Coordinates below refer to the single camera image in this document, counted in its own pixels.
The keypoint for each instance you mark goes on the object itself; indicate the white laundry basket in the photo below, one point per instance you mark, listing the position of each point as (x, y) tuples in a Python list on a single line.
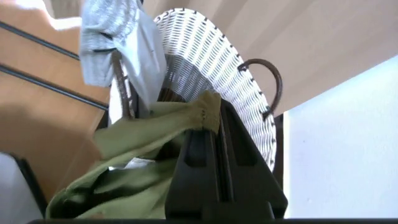
[(199, 53)]

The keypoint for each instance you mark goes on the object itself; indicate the pale grey garment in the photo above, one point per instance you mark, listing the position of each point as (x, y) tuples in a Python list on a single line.
[(102, 31)]

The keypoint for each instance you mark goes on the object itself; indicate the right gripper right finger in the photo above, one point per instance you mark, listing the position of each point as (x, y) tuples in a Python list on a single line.
[(255, 186)]

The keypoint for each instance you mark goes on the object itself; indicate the green long-sleeved shirt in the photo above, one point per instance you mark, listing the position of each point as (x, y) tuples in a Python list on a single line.
[(140, 137)]

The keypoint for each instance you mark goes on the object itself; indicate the black clothes rack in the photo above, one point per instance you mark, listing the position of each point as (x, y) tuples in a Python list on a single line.
[(46, 85)]

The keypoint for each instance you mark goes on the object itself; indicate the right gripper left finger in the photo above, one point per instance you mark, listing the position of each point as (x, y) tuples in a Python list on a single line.
[(192, 193)]

